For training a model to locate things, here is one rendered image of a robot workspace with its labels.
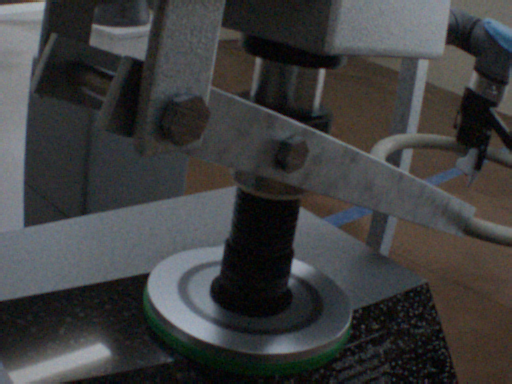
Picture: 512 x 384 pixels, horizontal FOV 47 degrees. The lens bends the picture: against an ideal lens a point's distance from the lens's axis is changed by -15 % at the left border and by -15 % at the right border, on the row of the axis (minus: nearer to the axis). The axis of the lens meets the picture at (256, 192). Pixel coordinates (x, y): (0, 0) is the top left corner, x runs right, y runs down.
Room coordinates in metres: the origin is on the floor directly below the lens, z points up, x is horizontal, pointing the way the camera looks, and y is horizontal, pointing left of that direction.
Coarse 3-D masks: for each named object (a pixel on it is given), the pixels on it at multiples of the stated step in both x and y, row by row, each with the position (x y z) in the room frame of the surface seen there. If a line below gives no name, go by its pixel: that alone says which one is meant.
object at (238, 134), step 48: (48, 48) 0.46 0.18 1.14; (96, 48) 0.50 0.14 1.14; (48, 96) 0.46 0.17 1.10; (96, 96) 0.44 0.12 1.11; (192, 96) 0.39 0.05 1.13; (240, 144) 0.47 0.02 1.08; (288, 144) 0.51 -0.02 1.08; (336, 144) 0.57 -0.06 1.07; (336, 192) 0.58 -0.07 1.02; (384, 192) 0.64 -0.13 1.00; (432, 192) 0.74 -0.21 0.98
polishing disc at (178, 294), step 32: (192, 256) 0.66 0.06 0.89; (160, 288) 0.58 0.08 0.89; (192, 288) 0.59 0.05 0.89; (320, 288) 0.64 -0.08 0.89; (160, 320) 0.53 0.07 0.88; (192, 320) 0.53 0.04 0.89; (224, 320) 0.54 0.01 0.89; (256, 320) 0.55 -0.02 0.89; (288, 320) 0.56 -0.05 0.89; (320, 320) 0.57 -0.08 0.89; (224, 352) 0.50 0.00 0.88; (256, 352) 0.50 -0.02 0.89; (288, 352) 0.50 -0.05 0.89; (320, 352) 0.53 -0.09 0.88
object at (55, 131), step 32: (32, 64) 1.81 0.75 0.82; (32, 96) 1.80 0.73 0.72; (32, 128) 1.78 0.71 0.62; (64, 128) 1.66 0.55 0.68; (96, 128) 1.60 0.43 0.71; (32, 160) 1.78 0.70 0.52; (64, 160) 1.65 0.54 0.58; (96, 160) 1.60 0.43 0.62; (128, 160) 1.69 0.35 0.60; (160, 160) 1.79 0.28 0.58; (32, 192) 1.77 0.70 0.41; (64, 192) 1.64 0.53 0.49; (96, 192) 1.61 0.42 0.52; (128, 192) 1.70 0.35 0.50; (160, 192) 1.80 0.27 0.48; (32, 224) 1.77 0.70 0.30
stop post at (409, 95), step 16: (416, 64) 2.38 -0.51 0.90; (400, 80) 2.42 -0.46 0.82; (416, 80) 2.38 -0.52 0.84; (400, 96) 2.41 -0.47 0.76; (416, 96) 2.39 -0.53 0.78; (400, 112) 2.40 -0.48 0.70; (416, 112) 2.41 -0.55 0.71; (400, 128) 2.39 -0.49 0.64; (416, 128) 2.42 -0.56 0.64; (400, 160) 2.37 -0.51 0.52; (384, 224) 2.38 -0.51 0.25; (368, 240) 2.42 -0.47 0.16; (384, 240) 2.38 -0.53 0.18
